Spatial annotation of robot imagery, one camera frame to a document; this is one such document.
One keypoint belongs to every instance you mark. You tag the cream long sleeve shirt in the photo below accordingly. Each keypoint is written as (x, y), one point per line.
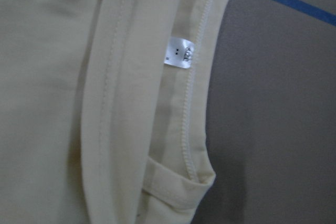
(103, 109)

